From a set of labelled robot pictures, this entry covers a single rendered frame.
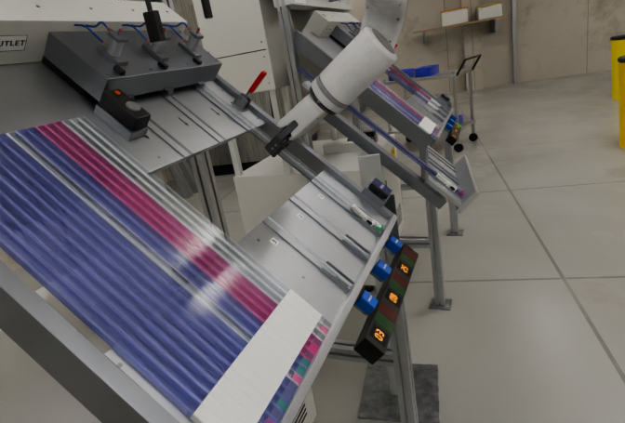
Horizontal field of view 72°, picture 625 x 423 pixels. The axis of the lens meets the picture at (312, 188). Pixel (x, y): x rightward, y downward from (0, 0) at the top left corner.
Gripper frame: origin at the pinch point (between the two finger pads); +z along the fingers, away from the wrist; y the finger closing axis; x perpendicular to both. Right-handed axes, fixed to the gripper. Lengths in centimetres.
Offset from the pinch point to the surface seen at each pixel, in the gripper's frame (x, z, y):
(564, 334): 113, 0, -70
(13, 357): -1, 58, 40
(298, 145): 2.4, 0.2, -8.0
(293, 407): 29, -7, 49
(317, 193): 13.8, -1.7, 3.3
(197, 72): -23.0, 1.9, 2.6
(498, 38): 32, -34, -835
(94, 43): -32.8, 2.3, 22.0
